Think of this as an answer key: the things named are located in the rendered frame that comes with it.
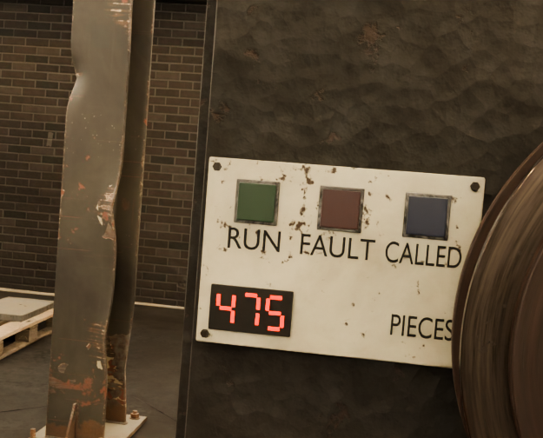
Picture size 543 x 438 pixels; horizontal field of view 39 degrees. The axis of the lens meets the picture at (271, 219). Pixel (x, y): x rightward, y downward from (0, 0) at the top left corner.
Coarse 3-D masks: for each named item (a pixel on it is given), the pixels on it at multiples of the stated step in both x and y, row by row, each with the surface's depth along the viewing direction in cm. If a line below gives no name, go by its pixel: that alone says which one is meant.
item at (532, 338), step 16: (528, 272) 57; (528, 288) 56; (528, 304) 56; (528, 320) 56; (512, 336) 57; (528, 336) 56; (512, 352) 57; (528, 352) 56; (512, 368) 56; (528, 368) 56; (512, 384) 57; (528, 384) 56; (512, 400) 57; (528, 400) 56; (528, 416) 56; (528, 432) 56
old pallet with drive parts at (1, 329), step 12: (48, 312) 550; (0, 324) 506; (12, 324) 501; (24, 324) 503; (36, 324) 519; (48, 324) 560; (0, 336) 464; (24, 336) 507; (36, 336) 521; (0, 348) 465; (12, 348) 487
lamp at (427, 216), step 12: (408, 204) 71; (420, 204) 71; (432, 204) 71; (444, 204) 71; (408, 216) 71; (420, 216) 71; (432, 216) 71; (444, 216) 71; (408, 228) 71; (420, 228) 71; (432, 228) 71; (444, 228) 71
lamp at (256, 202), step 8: (240, 184) 73; (248, 184) 73; (256, 184) 73; (264, 184) 73; (272, 184) 73; (240, 192) 73; (248, 192) 73; (256, 192) 73; (264, 192) 73; (272, 192) 73; (240, 200) 73; (248, 200) 73; (256, 200) 73; (264, 200) 73; (272, 200) 73; (240, 208) 73; (248, 208) 73; (256, 208) 73; (264, 208) 73; (272, 208) 73; (240, 216) 73; (248, 216) 73; (256, 216) 73; (264, 216) 73; (272, 216) 73
